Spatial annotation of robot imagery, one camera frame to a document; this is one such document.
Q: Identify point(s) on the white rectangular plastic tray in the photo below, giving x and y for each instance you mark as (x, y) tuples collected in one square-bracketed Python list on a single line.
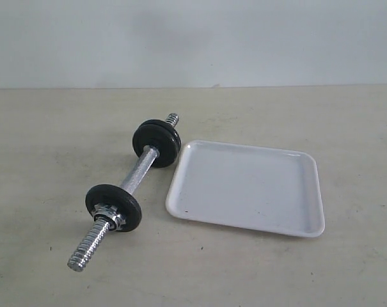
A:
[(251, 187)]

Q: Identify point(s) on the chrome collar nut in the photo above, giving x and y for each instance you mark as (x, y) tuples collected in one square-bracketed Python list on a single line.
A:
[(111, 214)]

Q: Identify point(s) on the black round disc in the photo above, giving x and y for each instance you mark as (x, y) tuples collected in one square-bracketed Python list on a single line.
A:
[(159, 138)]

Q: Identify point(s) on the chrome threaded dumbbell bar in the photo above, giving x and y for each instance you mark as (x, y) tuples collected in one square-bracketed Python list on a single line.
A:
[(89, 244)]

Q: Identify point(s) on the black weight plate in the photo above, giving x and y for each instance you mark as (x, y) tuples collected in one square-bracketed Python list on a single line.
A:
[(165, 125), (113, 195)]

